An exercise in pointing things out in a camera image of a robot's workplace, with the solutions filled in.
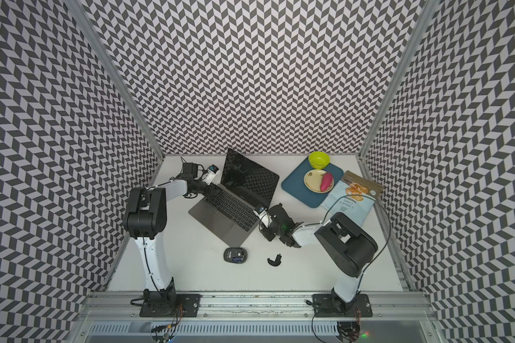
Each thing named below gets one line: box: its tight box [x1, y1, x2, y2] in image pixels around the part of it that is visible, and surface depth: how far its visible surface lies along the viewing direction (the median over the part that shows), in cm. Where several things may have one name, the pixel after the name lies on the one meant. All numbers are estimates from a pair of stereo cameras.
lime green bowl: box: [308, 150, 331, 170], surface depth 115 cm
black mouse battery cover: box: [267, 253, 282, 267], surface depth 85 cm
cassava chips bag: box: [320, 170, 385, 228], surface depth 103 cm
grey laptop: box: [188, 147, 280, 244], surface depth 98 cm
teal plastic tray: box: [281, 157, 345, 208], surface depth 108 cm
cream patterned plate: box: [303, 168, 335, 194], surface depth 108 cm
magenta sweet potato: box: [320, 172, 335, 192], surface depth 104 cm
